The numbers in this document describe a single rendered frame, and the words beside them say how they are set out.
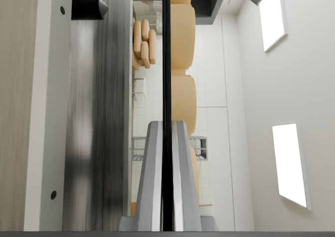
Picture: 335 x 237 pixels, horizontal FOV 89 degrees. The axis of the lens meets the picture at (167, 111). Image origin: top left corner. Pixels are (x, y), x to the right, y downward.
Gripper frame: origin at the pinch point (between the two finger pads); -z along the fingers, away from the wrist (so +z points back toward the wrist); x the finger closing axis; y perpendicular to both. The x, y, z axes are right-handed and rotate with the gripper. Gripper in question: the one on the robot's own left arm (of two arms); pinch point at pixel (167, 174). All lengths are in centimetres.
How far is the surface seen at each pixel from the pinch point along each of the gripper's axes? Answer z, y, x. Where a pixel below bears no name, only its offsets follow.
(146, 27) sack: -407, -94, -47
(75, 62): -23.0, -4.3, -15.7
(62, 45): -11.4, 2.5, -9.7
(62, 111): -7.5, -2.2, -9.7
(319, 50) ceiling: -220, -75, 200
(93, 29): -34.5, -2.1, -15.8
